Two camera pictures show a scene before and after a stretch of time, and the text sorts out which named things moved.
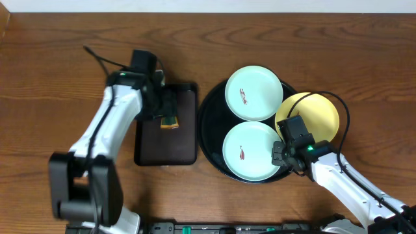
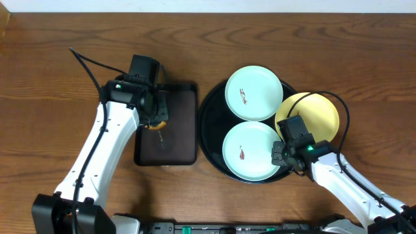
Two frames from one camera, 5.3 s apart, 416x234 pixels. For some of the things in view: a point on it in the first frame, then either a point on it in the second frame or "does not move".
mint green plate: x=247 y=151 does not move
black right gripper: x=277 y=158 does not move
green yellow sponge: x=169 y=122 -> x=160 y=126
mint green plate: x=254 y=93 does not move
